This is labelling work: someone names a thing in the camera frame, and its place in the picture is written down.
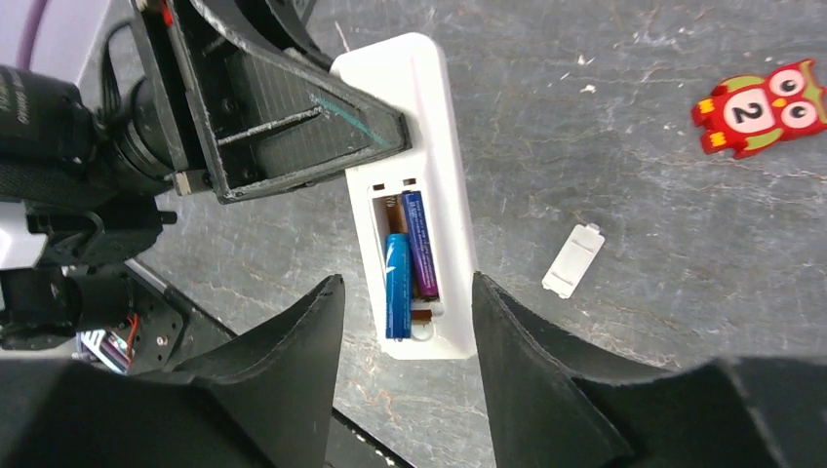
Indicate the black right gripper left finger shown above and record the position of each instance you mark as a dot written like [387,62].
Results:
[262,399]

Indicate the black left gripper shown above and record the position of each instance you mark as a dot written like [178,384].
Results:
[269,121]

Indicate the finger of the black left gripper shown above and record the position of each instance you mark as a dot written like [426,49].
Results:
[280,23]

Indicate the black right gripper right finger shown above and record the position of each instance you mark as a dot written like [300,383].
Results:
[556,400]

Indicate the white remote control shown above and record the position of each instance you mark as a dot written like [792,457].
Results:
[410,73]

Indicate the white battery cover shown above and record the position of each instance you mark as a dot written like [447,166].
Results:
[573,260]

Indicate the purple blue AAA battery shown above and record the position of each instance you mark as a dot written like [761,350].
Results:
[423,261]

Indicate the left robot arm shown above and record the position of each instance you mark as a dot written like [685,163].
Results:
[62,271]

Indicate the red owl toy block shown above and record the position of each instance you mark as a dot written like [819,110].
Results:
[749,113]

